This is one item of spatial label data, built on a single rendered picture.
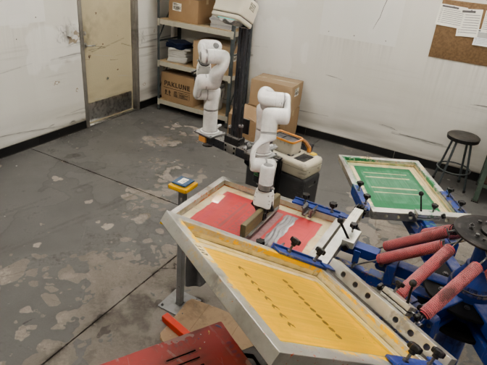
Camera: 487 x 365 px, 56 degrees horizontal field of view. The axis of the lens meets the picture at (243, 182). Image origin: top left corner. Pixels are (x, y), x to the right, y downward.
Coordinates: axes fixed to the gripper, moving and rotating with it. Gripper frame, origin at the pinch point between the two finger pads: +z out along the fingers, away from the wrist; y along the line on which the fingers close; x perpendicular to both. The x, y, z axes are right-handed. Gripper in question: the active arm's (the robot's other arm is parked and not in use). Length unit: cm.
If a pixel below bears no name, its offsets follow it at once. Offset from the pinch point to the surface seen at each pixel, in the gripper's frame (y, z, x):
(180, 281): 59, 77, -16
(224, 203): 26.5, 4.7, -7.0
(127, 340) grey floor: 68, 102, 25
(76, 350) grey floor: 88, 103, 48
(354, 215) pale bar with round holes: -42.6, -4.5, -25.0
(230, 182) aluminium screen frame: 34.1, 0.1, -25.7
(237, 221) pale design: 11.4, 5.7, 4.4
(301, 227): -19.3, 5.1, -10.5
